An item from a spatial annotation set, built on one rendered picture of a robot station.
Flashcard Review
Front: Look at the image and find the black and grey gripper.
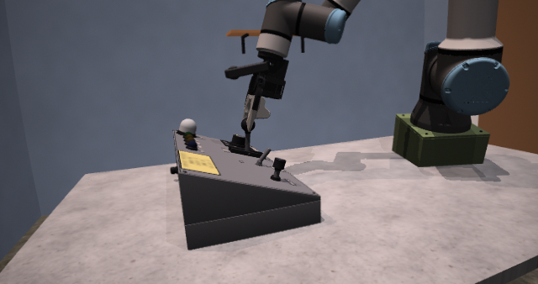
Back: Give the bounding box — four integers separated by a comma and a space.
243, 51, 289, 132

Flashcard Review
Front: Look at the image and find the dark grey control console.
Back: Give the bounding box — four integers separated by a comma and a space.
171, 118, 321, 250

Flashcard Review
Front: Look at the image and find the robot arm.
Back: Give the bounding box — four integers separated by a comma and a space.
256, 0, 509, 134

